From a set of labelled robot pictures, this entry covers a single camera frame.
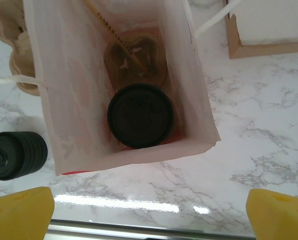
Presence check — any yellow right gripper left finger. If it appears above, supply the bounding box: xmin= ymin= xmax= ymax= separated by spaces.
xmin=0 ymin=186 xmax=56 ymax=240

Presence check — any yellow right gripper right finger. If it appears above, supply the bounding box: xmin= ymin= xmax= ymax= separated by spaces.
xmin=246 ymin=188 xmax=298 ymax=240

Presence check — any red printed paper gift bag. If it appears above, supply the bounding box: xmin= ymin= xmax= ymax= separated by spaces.
xmin=0 ymin=0 xmax=242 ymax=176

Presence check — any black lidded coffee cup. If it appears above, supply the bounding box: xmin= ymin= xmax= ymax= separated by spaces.
xmin=107 ymin=83 xmax=176 ymax=150

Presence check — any single cardboard cup carrier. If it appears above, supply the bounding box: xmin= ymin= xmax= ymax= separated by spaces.
xmin=103 ymin=31 xmax=169 ymax=101

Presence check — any stack of cardboard cup carriers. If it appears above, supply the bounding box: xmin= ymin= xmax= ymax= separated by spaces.
xmin=0 ymin=0 xmax=41 ymax=97

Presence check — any wooden stir stick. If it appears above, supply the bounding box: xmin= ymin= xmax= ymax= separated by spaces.
xmin=84 ymin=0 xmax=150 ymax=73

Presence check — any brown cardboard tray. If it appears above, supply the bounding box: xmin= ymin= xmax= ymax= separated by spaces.
xmin=225 ymin=0 xmax=298 ymax=60

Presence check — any white paper napkin stack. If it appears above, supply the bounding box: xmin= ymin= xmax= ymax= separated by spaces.
xmin=235 ymin=0 xmax=298 ymax=46

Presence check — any aluminium mounting rail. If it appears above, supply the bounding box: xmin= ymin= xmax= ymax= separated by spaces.
xmin=47 ymin=218 xmax=256 ymax=240

